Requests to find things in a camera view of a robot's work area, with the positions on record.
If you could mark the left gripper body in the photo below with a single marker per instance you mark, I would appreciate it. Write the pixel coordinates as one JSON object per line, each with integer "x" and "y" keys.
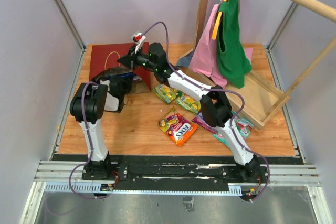
{"x": 127, "y": 87}

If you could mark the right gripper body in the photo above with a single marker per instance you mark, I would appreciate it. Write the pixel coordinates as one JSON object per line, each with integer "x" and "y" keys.
{"x": 139, "y": 58}

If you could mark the blue chip bag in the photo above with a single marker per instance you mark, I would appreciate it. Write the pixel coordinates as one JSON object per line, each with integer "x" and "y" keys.
{"x": 116, "y": 71}

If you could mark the pink shirt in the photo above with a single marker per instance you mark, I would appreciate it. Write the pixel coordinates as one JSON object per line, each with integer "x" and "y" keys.
{"x": 205, "y": 56}

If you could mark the green snack packet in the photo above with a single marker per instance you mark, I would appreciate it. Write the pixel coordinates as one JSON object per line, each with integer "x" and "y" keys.
{"x": 188, "y": 103}

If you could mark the orange Fox's candy packet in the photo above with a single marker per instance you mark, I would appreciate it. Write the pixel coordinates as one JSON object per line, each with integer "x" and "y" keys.
{"x": 176, "y": 127}

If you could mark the purple snack packet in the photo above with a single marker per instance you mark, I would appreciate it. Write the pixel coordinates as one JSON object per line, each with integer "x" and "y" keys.
{"x": 198, "y": 119}

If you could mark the green shirt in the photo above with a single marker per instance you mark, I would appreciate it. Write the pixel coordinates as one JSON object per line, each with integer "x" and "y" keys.
{"x": 232, "y": 61}

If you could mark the yellow hanger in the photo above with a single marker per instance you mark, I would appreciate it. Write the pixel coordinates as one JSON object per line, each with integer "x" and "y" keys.
{"x": 223, "y": 9}

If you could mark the teal Fox's candy packet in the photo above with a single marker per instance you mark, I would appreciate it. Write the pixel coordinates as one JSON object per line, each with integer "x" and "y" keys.
{"x": 243, "y": 125}

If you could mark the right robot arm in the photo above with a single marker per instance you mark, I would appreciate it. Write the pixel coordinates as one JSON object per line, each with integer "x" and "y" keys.
{"x": 215, "y": 106}

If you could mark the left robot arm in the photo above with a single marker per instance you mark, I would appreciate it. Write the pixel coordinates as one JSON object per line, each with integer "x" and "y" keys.
{"x": 87, "y": 107}

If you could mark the wooden clothes rack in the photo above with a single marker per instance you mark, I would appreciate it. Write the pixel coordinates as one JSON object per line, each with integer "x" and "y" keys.
{"x": 262, "y": 99}

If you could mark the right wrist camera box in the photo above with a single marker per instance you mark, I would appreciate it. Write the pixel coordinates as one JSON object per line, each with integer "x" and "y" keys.
{"x": 138, "y": 39}

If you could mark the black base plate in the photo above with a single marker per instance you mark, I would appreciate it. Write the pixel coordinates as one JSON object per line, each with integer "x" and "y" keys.
{"x": 165, "y": 174}

